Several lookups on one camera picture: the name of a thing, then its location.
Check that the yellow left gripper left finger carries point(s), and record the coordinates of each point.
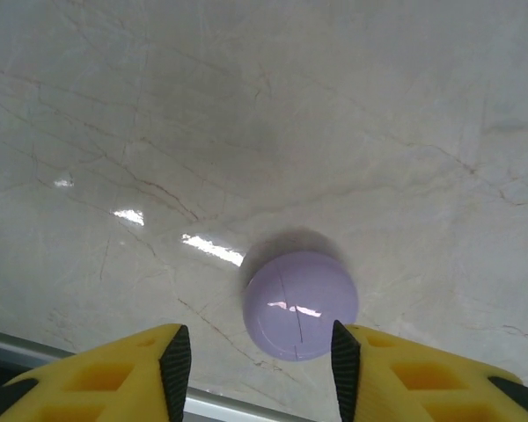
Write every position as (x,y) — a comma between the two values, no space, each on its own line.
(92,387)

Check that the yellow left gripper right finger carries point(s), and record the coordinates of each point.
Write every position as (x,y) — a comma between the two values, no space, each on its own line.
(422,387)

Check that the purple earbud charging case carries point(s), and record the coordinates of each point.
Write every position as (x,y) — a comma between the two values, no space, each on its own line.
(299,303)

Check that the wide aluminium base rail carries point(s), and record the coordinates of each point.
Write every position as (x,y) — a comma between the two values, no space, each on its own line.
(211,409)

